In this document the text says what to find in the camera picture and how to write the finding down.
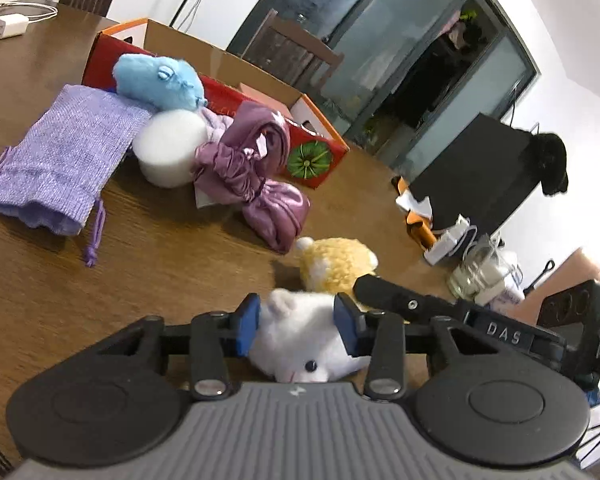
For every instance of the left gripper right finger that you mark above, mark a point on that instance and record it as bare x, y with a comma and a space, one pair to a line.
380, 336

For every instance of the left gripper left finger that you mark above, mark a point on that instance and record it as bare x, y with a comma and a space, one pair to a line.
215, 337

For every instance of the white plush toy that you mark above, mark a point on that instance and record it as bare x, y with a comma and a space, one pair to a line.
298, 341

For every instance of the yellow plush toy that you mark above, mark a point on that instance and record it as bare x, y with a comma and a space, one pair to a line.
333, 265

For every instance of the purple satin bow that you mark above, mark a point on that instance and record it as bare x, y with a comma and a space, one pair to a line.
240, 168

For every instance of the white foam cylinder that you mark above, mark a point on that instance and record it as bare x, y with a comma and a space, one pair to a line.
166, 147

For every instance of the lilac knitted pouch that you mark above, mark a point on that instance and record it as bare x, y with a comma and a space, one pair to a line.
54, 177

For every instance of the blue plush toy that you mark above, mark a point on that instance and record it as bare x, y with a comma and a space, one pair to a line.
166, 83

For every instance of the glass jar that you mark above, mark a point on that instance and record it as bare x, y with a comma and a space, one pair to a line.
481, 269

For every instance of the orange white item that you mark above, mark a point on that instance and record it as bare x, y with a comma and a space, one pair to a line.
417, 214

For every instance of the black cloth on monitor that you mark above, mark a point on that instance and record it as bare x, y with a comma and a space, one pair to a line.
550, 158

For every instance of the black monitor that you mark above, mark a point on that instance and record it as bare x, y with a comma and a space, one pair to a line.
483, 175

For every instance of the red cardboard box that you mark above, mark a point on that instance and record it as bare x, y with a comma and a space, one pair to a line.
316, 147

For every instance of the wooden chair by window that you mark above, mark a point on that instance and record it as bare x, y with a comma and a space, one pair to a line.
287, 51

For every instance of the white charger with cable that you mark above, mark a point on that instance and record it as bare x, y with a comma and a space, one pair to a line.
17, 16

